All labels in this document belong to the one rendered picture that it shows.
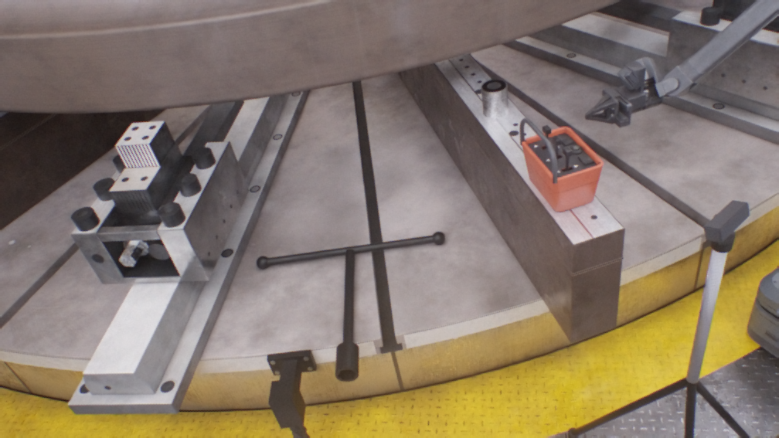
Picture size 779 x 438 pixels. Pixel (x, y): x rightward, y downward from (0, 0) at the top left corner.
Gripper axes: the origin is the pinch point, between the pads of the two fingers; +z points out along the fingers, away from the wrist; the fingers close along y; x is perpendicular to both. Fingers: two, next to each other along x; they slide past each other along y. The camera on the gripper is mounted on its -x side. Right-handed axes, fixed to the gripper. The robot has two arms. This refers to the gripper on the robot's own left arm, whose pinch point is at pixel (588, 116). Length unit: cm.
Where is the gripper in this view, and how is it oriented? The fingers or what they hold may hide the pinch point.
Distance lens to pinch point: 178.8
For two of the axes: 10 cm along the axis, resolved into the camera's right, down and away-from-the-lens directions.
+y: 3.0, 5.9, -7.5
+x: 1.4, 7.5, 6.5
